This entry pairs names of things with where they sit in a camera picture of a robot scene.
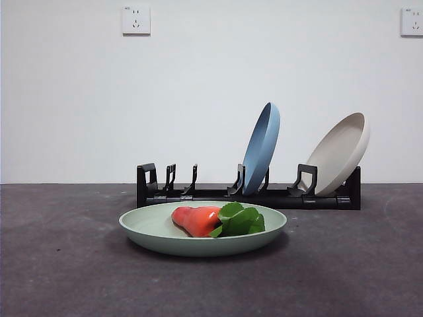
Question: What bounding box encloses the orange carrot with green leaves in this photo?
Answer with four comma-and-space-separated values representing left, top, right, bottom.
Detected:
171, 201, 266, 239

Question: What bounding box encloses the green plate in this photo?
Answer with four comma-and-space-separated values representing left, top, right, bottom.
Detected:
118, 200, 288, 258

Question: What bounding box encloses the blue plate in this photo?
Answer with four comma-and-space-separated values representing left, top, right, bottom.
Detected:
241, 101, 282, 196

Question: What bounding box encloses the black plate rack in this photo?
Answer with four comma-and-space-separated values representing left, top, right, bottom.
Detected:
136, 162, 362, 211

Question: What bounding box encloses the beige plate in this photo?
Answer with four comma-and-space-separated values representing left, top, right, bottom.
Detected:
305, 111, 371, 197

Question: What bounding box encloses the white wall socket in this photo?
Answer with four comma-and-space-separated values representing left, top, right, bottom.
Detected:
400, 7, 423, 37
122, 5, 152, 36

